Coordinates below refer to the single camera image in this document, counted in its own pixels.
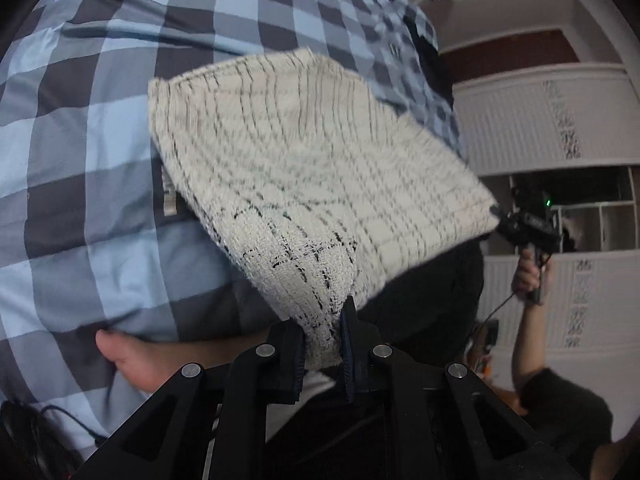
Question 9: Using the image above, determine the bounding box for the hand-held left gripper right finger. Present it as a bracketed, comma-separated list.
[340, 296, 583, 480]

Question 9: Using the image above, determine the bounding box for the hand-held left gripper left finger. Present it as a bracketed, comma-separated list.
[75, 319, 306, 480]

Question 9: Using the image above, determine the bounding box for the white wardrobe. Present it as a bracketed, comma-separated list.
[452, 62, 640, 376]

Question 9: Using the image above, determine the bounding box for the brown door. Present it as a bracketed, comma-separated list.
[440, 30, 581, 86]

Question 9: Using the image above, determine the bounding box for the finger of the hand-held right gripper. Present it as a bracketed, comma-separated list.
[490, 202, 511, 233]

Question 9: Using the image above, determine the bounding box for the person's bare foot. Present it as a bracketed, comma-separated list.
[95, 329, 236, 396]

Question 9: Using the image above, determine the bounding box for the black cabled device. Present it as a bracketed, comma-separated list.
[0, 400, 108, 480]

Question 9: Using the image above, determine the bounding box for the cream knit sweater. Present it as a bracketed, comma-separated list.
[147, 47, 501, 368]

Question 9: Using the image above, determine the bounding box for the person's right hand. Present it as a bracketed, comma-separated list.
[512, 250, 553, 303]

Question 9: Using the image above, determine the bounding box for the person's right forearm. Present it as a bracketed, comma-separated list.
[510, 295, 551, 391]

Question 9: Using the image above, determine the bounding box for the blue checked bed sheet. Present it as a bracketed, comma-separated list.
[0, 0, 468, 456]

